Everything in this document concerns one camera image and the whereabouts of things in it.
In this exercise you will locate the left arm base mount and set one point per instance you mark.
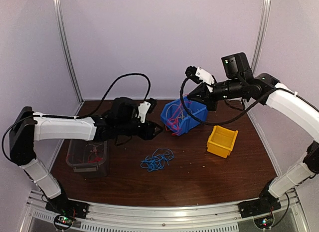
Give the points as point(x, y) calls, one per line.
point(72, 209)

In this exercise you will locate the aluminium front rail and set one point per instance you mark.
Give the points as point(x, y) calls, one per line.
point(223, 217)

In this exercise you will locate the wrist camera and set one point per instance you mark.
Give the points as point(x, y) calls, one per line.
point(145, 108)
point(199, 75)

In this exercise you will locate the grey transparent plastic container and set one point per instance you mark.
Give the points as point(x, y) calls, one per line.
point(88, 159)

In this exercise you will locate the blue plastic bin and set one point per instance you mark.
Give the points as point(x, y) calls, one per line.
point(177, 120)

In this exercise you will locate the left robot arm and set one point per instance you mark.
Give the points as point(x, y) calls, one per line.
point(124, 118)

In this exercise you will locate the left aluminium frame post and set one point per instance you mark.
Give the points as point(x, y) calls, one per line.
point(66, 51)

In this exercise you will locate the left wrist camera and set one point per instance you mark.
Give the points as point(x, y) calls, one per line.
point(145, 108)

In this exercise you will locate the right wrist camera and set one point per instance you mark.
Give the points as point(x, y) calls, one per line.
point(199, 75)

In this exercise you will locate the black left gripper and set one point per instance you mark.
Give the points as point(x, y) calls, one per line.
point(147, 134)

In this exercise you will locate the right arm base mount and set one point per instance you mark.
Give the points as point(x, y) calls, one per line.
point(258, 207)

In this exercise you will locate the yellow plastic bin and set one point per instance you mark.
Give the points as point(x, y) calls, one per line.
point(221, 141)

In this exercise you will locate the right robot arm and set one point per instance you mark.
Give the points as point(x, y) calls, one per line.
point(266, 90)

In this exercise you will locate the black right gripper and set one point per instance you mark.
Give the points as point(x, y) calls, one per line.
point(203, 91)

